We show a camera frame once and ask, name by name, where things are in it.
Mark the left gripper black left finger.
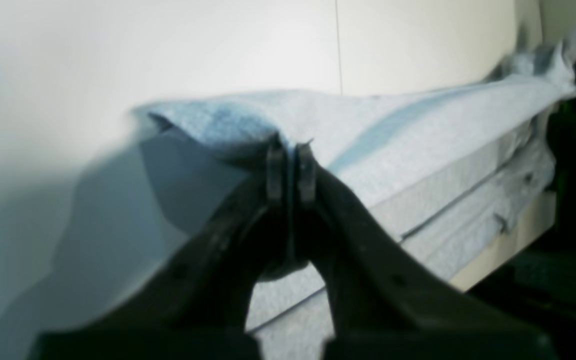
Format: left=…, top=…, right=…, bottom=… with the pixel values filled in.
left=28, top=138, right=289, bottom=360

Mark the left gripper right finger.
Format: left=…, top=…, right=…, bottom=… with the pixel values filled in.
left=294, top=144, right=558, bottom=360

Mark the grey t-shirt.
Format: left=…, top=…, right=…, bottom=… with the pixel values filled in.
left=133, top=25, right=576, bottom=360

